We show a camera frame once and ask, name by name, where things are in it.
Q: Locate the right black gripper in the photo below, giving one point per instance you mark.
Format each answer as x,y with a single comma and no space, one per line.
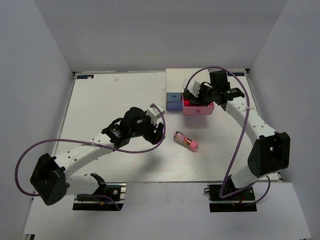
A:
199,100

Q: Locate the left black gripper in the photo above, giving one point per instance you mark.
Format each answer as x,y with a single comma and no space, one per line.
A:
153,137

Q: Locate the pink cap black highlighter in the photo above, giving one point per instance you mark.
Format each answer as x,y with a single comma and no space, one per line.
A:
187,103

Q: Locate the pink drawer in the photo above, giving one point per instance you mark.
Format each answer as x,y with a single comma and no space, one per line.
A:
197,110

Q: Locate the small blue drawer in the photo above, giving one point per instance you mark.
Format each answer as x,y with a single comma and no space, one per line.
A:
173,96

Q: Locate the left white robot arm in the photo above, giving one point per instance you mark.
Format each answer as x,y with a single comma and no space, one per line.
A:
54,176

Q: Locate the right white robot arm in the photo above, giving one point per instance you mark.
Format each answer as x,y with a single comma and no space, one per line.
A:
270,151

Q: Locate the large blue-violet drawer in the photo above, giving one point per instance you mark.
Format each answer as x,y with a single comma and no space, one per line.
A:
174,106

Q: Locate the white drawer cabinet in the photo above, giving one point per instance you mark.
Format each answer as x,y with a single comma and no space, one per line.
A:
175,78

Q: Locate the pink cap clear tube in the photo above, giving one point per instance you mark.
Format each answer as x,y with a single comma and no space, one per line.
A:
184,140

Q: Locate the right table corner label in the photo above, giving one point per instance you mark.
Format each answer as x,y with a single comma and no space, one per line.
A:
238,74

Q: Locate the table corner label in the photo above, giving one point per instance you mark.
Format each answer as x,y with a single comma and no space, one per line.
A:
85,76
238,74

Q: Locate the left table corner label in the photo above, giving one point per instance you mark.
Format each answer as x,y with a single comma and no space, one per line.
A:
85,76

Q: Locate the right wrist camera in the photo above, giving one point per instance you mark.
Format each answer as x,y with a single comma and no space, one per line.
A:
193,87

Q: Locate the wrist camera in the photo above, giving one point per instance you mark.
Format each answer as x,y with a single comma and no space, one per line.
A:
155,112
193,87

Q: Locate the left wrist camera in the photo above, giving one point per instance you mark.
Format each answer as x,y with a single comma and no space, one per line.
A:
155,112

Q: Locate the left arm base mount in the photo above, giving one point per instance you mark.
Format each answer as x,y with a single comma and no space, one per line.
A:
93,193

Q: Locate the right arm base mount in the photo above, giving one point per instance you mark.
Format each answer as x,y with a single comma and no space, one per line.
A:
239,203

